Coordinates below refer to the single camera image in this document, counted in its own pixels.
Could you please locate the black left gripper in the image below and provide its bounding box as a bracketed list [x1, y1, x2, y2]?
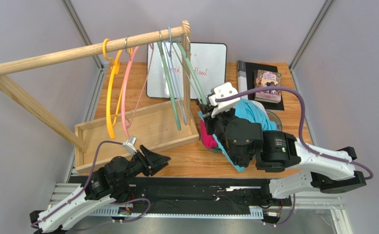
[115, 144, 171, 185]

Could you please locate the magenta t shirt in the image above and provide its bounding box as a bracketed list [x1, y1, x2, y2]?
[200, 119, 218, 149]

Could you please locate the light blue t shirt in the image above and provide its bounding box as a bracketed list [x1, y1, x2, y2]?
[198, 98, 278, 172]

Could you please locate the pink hanger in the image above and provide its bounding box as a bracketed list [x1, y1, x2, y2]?
[120, 46, 148, 139]

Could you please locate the pale green hanger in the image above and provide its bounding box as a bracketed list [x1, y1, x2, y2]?
[173, 33, 207, 105]

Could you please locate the sage green hanger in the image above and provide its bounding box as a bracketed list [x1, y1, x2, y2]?
[157, 30, 181, 131]

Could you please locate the yellow plastic hanger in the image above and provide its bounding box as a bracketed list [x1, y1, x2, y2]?
[102, 38, 134, 139]

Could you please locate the white t shirt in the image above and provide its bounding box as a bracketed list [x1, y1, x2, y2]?
[251, 100, 266, 112]

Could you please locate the light blue wire hanger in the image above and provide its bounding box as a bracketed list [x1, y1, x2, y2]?
[162, 27, 188, 125]

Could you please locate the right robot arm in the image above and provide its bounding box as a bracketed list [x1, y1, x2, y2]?
[198, 103, 367, 199]

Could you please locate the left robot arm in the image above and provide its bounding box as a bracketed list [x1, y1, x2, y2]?
[30, 145, 171, 234]

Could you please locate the black binder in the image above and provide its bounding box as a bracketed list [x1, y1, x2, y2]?
[237, 60, 284, 111]

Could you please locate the wooden clothes rack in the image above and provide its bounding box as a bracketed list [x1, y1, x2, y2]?
[0, 20, 200, 174]

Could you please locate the clear blue plastic tub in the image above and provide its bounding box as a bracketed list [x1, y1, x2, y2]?
[201, 110, 282, 154]

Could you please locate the white board with red writing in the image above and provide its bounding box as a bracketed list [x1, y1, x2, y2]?
[146, 42, 227, 98]

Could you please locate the illustrated paperback book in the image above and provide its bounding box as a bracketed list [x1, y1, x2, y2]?
[254, 70, 282, 103]

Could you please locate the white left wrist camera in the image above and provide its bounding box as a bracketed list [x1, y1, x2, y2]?
[122, 136, 137, 156]

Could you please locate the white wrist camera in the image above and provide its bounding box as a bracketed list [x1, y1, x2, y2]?
[208, 82, 240, 117]
[122, 136, 137, 156]

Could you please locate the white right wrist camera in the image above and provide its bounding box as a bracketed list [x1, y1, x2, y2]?
[208, 82, 240, 117]

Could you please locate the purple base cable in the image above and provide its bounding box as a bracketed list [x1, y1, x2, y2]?
[65, 197, 152, 232]

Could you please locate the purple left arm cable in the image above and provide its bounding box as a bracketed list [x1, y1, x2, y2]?
[30, 140, 125, 229]

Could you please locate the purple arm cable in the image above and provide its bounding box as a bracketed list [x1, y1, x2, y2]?
[30, 140, 125, 229]
[215, 85, 374, 180]

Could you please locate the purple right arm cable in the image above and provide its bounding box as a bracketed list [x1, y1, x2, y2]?
[215, 85, 374, 180]

